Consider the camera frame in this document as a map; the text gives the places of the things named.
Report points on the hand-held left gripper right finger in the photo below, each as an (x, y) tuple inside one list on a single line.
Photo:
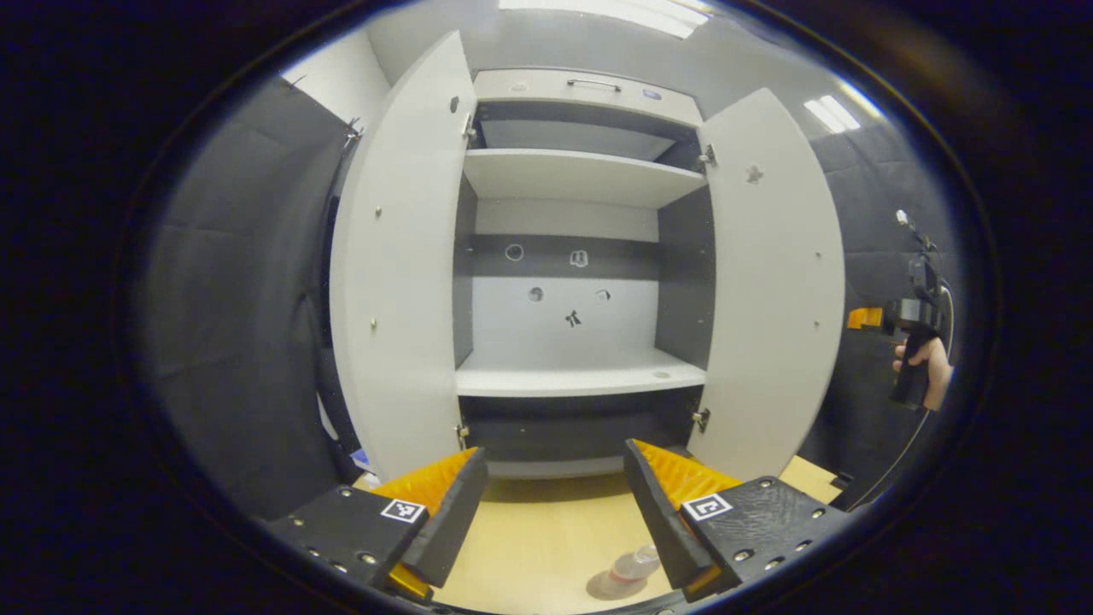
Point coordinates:
[(662, 521)]

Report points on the grey open cabinet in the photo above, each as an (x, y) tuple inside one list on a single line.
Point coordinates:
[(581, 175)]

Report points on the large ceiling light panel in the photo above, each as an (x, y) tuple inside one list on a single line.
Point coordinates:
[(606, 13)]

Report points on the small ceiling light panel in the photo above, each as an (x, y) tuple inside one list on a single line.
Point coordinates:
[(832, 114)]

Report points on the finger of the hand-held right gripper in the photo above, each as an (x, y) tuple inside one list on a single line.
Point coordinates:
[(864, 319)]

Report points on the clear bottle with pink label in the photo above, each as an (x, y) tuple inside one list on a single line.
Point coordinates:
[(634, 566)]

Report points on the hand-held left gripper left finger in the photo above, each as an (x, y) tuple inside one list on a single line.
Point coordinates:
[(448, 530)]

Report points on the grey cabinet drawer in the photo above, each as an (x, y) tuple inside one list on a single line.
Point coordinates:
[(529, 85)]

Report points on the black backdrop cloth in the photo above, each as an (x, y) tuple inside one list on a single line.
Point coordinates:
[(862, 213), (239, 325)]

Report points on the grey cabinet door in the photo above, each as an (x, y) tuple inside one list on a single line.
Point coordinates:
[(401, 299), (768, 325)]

